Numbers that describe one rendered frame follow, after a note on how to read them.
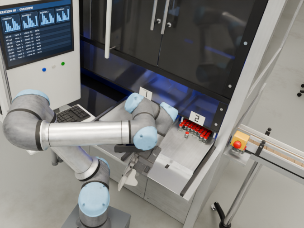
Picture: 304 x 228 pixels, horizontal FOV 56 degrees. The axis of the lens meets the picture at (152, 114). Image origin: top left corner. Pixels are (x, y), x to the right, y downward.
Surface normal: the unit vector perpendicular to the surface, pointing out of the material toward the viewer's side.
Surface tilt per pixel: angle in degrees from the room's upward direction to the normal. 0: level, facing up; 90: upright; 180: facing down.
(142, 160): 56
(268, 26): 90
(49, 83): 90
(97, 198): 8
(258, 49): 90
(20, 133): 49
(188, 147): 0
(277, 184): 0
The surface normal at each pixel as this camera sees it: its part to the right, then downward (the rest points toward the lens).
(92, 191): 0.15, -0.69
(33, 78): 0.73, 0.49
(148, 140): 0.10, 0.63
